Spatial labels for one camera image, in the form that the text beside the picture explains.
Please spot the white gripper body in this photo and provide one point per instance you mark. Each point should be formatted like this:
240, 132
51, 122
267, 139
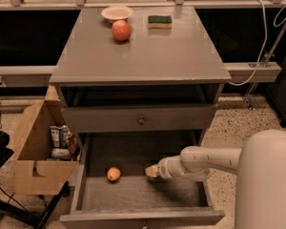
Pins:
166, 168

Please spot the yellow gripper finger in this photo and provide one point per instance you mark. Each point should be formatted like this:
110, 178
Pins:
152, 171

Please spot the orange fruit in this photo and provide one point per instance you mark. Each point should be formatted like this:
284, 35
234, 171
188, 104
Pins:
113, 174

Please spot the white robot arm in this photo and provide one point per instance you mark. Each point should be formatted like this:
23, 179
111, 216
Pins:
260, 169

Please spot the open grey middle drawer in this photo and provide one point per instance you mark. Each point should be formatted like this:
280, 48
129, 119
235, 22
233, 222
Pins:
136, 201

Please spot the closed grey top drawer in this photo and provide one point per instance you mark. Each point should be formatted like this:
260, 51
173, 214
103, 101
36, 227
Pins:
138, 118

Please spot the grey wooden drawer cabinet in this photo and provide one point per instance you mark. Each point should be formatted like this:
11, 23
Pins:
151, 94

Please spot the snack packets in box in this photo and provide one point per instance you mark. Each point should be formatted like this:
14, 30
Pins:
64, 143

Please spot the cardboard box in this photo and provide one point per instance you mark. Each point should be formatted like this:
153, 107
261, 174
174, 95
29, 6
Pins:
35, 172

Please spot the red apple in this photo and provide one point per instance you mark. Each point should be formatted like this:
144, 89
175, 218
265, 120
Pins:
121, 30

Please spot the green yellow sponge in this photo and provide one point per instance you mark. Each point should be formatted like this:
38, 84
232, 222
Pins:
160, 22

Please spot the cream ceramic bowl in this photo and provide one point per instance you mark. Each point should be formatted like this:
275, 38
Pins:
115, 13

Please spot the metal railing frame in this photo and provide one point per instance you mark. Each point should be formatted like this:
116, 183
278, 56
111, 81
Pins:
182, 54

